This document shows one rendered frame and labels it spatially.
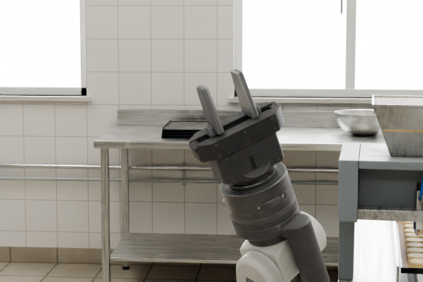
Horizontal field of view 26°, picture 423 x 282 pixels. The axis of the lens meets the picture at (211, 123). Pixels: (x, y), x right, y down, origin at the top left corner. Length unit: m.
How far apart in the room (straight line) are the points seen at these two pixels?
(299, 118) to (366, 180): 3.06
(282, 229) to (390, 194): 1.30
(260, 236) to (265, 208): 0.04
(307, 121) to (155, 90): 0.94
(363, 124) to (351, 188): 2.69
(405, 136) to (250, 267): 1.26
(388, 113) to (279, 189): 1.23
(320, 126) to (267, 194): 4.35
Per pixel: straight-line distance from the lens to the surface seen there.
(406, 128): 2.37
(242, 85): 1.11
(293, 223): 1.16
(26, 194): 5.84
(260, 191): 1.13
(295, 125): 5.47
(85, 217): 5.78
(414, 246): 2.56
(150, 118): 5.53
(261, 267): 1.17
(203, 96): 1.10
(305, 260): 1.17
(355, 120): 5.03
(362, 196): 2.44
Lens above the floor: 1.54
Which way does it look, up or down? 7 degrees down
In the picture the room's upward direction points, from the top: straight up
